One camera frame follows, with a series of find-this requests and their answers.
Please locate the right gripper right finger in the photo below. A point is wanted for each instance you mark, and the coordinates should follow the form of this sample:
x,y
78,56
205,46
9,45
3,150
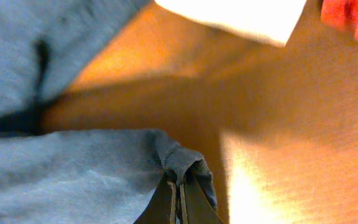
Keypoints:
x,y
194,206

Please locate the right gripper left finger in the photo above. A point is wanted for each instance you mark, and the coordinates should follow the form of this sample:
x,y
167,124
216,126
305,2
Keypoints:
x,y
162,206

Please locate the navy blue shorts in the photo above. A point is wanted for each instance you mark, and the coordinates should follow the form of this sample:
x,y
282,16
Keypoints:
x,y
61,166

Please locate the red garment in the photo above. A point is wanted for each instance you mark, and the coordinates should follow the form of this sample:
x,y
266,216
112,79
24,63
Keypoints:
x,y
341,15

